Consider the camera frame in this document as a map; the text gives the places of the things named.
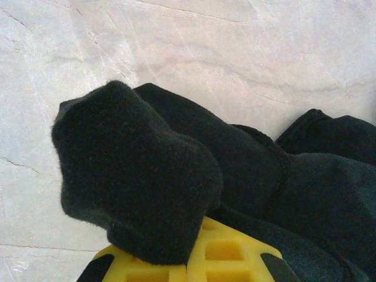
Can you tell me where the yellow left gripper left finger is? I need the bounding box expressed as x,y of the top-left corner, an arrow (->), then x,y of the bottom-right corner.
76,244 -> 188,282

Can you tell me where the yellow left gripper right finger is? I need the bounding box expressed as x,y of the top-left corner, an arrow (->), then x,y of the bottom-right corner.
187,216 -> 299,282

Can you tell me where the black t-shirt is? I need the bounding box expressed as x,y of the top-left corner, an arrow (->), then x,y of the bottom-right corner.
51,79 -> 376,282

